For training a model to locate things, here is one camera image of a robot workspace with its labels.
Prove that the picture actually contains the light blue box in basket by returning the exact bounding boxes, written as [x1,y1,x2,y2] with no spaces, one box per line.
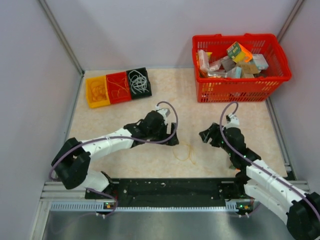
[252,53,269,71]

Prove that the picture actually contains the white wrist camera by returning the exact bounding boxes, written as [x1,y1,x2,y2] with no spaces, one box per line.
[155,105,171,125]
[224,113,240,129]

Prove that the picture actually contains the yellow plastic bin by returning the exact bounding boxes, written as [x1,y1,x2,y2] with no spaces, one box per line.
[85,75,111,109]

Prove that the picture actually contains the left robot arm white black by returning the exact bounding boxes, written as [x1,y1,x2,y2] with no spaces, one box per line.
[51,108,179,199]

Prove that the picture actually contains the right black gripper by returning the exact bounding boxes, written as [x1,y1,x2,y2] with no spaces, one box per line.
[199,122,235,156]

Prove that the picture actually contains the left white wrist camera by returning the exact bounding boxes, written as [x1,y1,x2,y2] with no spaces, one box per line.
[155,105,171,125]

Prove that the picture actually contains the black plastic bin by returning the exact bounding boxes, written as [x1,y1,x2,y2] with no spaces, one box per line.
[126,67,152,100]

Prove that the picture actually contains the white cable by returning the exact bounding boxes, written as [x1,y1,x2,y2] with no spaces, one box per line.
[128,69,148,95]
[132,73,151,95]

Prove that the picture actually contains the green yellow carton in basket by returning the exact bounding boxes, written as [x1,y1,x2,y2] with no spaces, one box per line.
[226,41,253,63]

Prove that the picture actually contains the red plastic bin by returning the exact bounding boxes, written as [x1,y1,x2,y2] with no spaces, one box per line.
[106,71,132,105]

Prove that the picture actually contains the red shopping basket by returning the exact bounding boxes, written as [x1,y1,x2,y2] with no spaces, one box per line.
[192,33,292,103]

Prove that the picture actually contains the green orange carton on table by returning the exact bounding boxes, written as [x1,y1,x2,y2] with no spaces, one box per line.
[229,163,241,172]

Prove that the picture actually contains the pink white packet in basket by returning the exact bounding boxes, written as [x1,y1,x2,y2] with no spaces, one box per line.
[197,49,210,73]

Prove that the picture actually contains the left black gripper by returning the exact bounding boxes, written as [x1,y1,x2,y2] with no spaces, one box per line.
[148,122,178,147]

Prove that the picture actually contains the grey slotted cable duct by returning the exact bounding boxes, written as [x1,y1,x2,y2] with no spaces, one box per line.
[50,201,251,213]

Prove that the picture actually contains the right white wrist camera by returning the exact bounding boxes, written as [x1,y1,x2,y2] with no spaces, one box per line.
[224,113,240,129]

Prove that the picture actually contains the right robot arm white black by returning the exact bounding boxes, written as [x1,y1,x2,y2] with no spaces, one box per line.
[199,123,320,240]

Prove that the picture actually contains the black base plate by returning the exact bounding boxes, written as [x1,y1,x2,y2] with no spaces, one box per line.
[84,177,253,208]

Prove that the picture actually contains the brown cardboard box in basket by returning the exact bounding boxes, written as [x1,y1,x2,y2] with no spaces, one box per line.
[236,61,261,79]

